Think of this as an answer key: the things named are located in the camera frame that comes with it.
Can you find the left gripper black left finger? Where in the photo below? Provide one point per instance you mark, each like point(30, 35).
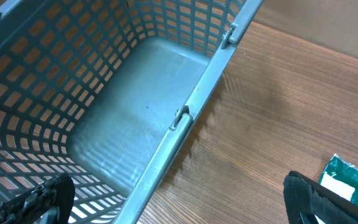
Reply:
point(49, 202)

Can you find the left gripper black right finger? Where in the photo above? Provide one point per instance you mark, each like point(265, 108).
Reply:
point(306, 201)

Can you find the green 3M gloves packet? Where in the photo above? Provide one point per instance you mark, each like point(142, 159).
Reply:
point(341, 177)

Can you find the dark grey plastic basket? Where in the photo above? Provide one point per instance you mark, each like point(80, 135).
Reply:
point(107, 91)

